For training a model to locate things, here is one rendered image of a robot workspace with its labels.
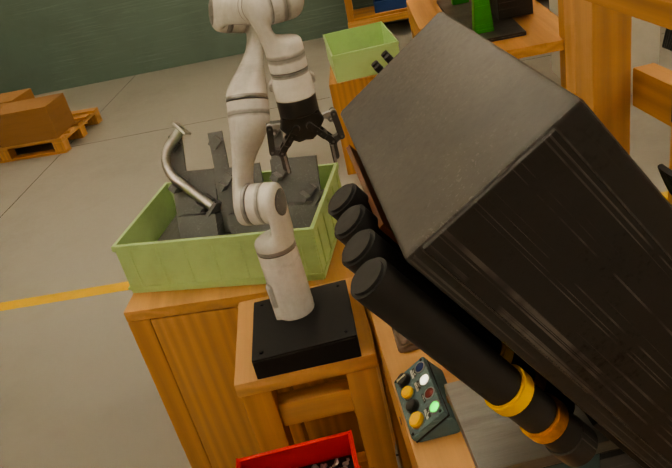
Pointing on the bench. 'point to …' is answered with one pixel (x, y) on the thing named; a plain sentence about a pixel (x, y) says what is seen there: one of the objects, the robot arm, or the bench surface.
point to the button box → (443, 421)
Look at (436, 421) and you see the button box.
